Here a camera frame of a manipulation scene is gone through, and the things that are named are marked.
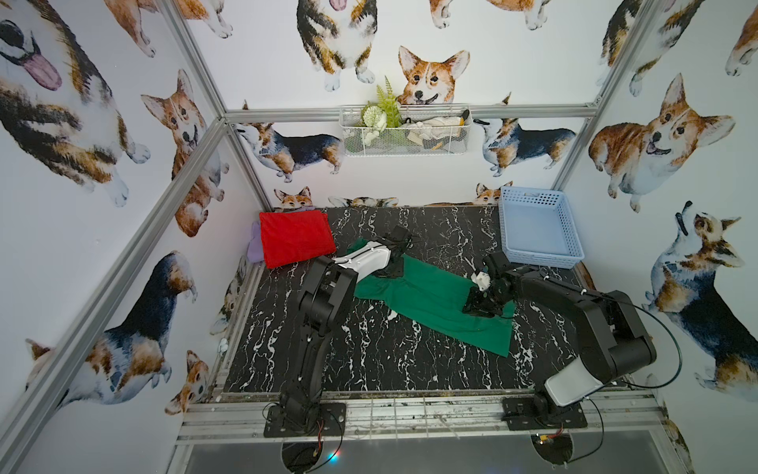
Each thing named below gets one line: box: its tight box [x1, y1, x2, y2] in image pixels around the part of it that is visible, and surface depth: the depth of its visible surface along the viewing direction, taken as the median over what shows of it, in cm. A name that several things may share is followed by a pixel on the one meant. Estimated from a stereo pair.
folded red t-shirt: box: [259, 209, 337, 270], surface depth 110 cm
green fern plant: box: [361, 75, 405, 129], surface depth 83 cm
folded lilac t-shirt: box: [246, 221, 263, 263], surface depth 108 cm
